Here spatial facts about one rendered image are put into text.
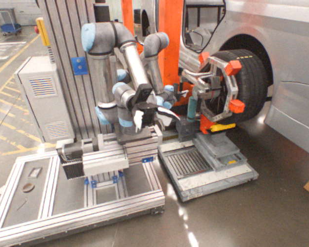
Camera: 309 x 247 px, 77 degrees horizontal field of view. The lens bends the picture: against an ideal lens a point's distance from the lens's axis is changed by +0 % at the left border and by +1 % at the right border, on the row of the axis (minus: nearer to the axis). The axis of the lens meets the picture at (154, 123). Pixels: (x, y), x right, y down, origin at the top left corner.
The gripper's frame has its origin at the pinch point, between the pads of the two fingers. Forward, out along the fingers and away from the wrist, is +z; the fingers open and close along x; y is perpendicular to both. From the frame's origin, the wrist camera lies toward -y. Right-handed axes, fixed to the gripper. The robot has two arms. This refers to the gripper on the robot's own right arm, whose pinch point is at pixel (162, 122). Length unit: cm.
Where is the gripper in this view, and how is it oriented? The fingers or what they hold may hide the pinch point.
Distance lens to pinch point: 61.4
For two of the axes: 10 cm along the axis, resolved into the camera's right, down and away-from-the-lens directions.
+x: -8.5, 1.7, -5.0
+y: -1.2, 8.6, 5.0
